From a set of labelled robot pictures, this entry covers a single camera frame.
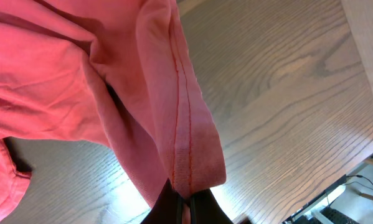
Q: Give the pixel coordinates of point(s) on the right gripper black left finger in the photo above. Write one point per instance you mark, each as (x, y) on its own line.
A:
(167, 209)

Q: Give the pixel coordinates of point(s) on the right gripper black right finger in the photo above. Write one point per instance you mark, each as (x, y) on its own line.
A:
(204, 209)

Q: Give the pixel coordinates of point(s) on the red t-shirt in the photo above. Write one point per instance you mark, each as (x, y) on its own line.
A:
(115, 73)

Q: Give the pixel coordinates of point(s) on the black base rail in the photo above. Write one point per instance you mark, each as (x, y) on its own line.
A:
(319, 210)

